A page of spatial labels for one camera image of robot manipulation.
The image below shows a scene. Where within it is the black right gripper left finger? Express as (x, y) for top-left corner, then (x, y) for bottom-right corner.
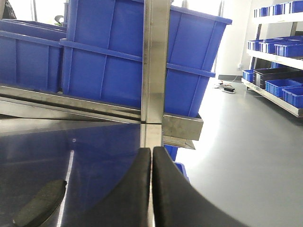
(78, 148), (151, 227)

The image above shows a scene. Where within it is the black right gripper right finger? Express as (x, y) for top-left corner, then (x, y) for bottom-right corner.
(152, 147), (244, 227)

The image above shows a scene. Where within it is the dark brake pad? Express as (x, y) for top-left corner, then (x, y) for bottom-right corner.
(13, 179), (67, 227)

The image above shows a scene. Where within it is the small blue bin under table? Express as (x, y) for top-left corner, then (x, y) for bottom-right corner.
(164, 145), (190, 182)

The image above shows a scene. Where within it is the stainless steel roller rack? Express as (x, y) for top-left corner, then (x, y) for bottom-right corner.
(0, 0), (203, 149)

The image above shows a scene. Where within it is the large blue crate right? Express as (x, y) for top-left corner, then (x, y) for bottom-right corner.
(60, 0), (232, 117)

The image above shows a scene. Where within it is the large blue crate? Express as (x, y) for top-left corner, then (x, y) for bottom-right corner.
(0, 19), (66, 92)
(60, 0), (232, 117)

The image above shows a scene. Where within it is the black tray on shelf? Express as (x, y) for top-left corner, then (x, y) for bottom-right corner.
(253, 67), (303, 89)

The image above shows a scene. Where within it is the steel shelving with bins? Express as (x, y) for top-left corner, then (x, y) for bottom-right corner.
(241, 2), (303, 118)

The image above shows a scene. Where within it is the large blue crate left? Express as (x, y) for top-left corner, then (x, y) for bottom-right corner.
(0, 19), (66, 92)

